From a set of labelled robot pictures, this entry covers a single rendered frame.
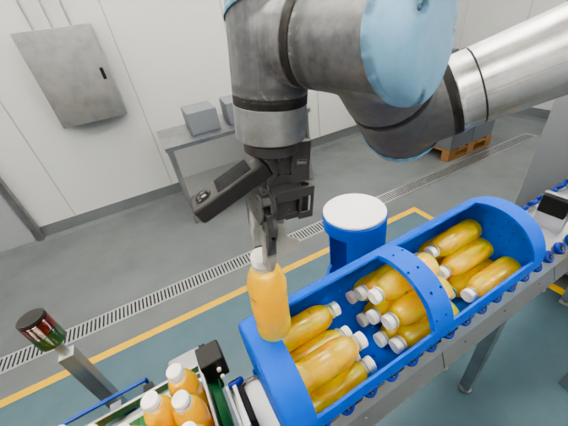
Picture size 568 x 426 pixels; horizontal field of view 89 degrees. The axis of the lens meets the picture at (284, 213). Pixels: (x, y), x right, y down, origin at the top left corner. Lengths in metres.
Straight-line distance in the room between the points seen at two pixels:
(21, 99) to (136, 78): 1.05
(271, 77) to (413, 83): 0.14
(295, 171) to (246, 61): 0.15
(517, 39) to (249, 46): 0.26
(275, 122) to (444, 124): 0.19
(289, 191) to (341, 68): 0.18
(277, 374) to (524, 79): 0.58
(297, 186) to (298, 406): 0.44
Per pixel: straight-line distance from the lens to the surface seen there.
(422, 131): 0.37
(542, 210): 1.56
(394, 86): 0.25
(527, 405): 2.16
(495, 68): 0.38
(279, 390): 0.65
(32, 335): 0.98
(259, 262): 0.47
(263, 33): 0.31
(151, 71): 3.76
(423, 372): 1.05
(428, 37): 0.26
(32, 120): 3.91
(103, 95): 3.56
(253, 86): 0.33
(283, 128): 0.34
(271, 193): 0.39
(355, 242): 1.25
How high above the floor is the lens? 1.79
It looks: 34 degrees down
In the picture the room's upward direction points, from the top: 9 degrees counter-clockwise
